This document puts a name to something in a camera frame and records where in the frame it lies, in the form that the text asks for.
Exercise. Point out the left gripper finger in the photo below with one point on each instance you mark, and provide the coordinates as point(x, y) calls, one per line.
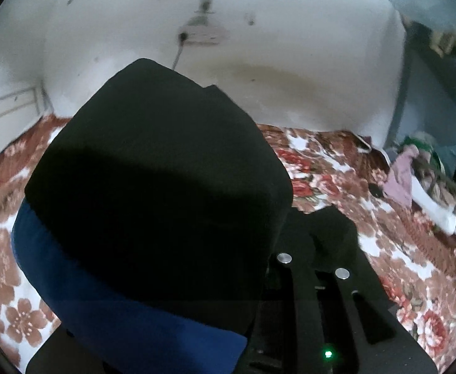
point(327, 321)

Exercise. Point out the blue black hooded jacket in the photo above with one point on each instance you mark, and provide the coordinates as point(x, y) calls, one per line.
point(159, 227)

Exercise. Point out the floral bed blanket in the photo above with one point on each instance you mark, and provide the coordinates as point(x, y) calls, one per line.
point(416, 262)

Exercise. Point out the pink cloth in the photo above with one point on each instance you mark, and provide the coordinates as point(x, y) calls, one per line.
point(397, 186)

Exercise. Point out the white sock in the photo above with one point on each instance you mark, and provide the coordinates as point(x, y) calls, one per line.
point(442, 217)

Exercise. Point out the blue fabric wardrobe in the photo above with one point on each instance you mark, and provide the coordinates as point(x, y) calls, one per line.
point(426, 99)

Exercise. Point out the white power strip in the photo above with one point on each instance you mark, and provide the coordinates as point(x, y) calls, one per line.
point(204, 35)

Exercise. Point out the white headboard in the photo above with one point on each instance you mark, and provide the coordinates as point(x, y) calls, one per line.
point(21, 105)

